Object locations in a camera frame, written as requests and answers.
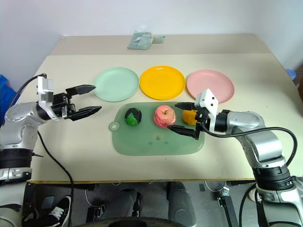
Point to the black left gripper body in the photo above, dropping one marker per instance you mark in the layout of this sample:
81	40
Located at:
62	106

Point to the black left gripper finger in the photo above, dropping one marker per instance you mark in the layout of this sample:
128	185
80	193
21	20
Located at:
81	89
85	113

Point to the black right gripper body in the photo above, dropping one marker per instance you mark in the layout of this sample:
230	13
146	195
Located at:
203	120

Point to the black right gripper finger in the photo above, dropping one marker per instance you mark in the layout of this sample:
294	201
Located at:
187	106
183	130

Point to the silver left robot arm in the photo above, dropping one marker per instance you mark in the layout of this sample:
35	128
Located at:
20	113

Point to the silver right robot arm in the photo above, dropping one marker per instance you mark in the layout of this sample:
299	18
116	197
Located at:
262	142

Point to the orange toy fruit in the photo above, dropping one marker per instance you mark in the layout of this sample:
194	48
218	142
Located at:
189	117

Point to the pink plate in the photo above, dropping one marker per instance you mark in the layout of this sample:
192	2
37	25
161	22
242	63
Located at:
210	81

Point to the yellow plate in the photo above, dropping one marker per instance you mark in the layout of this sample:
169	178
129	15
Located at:
162	82

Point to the mint green plate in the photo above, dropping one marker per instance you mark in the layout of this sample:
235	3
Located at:
116	84

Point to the dark green avocado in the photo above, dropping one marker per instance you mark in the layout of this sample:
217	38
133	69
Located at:
133	117

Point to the red toy apple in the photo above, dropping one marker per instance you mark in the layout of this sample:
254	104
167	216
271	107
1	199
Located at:
164	117

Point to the green cutting board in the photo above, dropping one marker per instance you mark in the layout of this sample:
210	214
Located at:
154	144

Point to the blue plastic bin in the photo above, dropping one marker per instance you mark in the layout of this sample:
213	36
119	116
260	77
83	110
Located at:
6	94

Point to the dark grey rounded shape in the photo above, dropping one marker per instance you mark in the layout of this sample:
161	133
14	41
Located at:
181	203

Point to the green folded cloth bag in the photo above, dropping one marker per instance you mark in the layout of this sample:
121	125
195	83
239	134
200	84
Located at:
139	40

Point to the black metal bar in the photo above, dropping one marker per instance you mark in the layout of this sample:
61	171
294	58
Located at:
228	205

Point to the white shoe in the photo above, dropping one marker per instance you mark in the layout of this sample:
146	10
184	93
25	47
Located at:
252	195

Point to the blue bottle cap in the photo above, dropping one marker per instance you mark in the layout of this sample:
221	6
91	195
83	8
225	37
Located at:
291	74

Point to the black sneaker white laces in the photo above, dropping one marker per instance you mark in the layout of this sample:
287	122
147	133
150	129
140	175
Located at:
54	212

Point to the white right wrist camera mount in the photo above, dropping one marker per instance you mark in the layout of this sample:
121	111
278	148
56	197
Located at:
208	99

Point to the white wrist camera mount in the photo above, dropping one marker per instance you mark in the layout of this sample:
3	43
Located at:
208	99
45	88

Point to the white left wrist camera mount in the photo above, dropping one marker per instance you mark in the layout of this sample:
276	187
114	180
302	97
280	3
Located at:
45	88

